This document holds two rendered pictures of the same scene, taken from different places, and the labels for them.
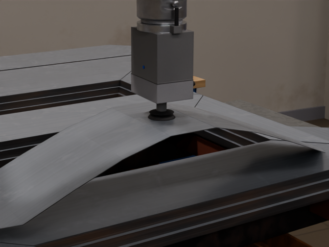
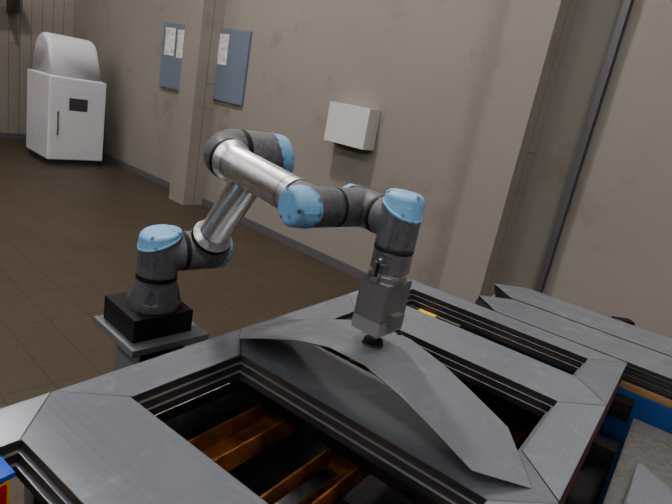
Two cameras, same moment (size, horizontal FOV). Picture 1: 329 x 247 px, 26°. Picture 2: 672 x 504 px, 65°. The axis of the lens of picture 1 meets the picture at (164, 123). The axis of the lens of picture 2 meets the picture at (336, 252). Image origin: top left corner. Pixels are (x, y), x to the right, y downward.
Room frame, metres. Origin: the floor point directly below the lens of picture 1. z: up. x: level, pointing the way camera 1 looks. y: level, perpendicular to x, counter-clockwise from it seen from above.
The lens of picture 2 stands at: (0.58, -0.82, 1.42)
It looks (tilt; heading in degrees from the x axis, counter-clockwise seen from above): 16 degrees down; 66
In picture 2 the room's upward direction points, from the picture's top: 11 degrees clockwise
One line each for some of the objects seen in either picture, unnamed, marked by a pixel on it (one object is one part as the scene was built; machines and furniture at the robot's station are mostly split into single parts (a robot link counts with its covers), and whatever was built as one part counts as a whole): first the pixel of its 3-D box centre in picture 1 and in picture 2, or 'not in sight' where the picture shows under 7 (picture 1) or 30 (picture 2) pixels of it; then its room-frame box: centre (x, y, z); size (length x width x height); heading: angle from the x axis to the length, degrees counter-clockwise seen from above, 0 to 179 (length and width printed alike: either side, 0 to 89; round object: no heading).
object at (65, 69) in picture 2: not in sight; (66, 100); (-0.03, 6.85, 0.76); 0.77 x 0.68 x 1.52; 116
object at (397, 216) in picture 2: not in sight; (398, 221); (1.07, 0.01, 1.23); 0.09 x 0.08 x 0.11; 108
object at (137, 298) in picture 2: not in sight; (155, 288); (0.71, 0.68, 0.80); 0.15 x 0.15 x 0.10
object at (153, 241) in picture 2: not in sight; (161, 250); (0.72, 0.68, 0.92); 0.13 x 0.12 x 0.14; 18
